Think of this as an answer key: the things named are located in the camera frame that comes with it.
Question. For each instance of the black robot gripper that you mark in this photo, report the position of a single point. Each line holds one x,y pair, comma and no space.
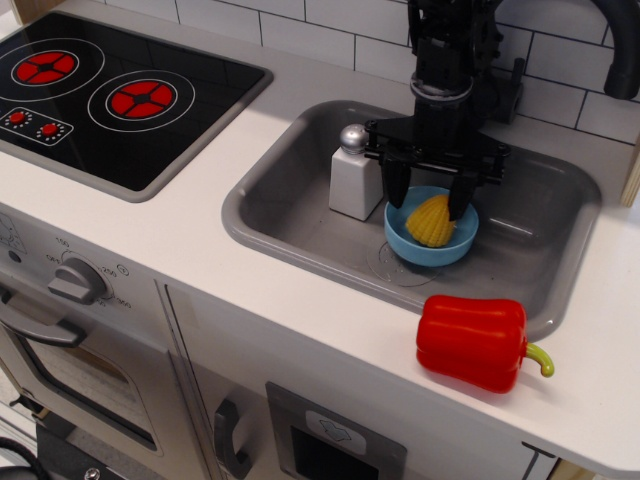
444,138

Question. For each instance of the grey cabinet door handle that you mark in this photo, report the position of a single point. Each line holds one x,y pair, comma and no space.
235,463

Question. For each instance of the red toy bell pepper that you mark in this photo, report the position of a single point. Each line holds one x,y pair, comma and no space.
482,342

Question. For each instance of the grey dishwasher control panel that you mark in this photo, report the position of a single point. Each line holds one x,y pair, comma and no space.
313,442

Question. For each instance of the yellow toy corn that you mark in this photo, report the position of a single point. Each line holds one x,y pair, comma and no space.
429,223

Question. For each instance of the grey oven door handle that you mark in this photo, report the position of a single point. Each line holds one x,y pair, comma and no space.
62,333

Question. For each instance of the black toy stovetop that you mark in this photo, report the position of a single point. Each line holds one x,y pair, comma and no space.
115,110

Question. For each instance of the grey toy sink basin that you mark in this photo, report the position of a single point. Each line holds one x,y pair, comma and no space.
522,239

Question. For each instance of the light blue plastic bowl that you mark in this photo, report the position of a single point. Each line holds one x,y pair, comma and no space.
405,246

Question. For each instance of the toy oven door window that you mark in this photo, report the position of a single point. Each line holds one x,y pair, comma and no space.
83,388

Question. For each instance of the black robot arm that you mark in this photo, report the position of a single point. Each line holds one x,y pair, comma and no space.
454,43

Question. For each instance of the white salt shaker silver cap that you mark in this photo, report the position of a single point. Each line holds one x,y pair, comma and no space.
355,185

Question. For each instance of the grey oven dial knob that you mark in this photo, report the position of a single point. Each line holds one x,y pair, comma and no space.
77,281

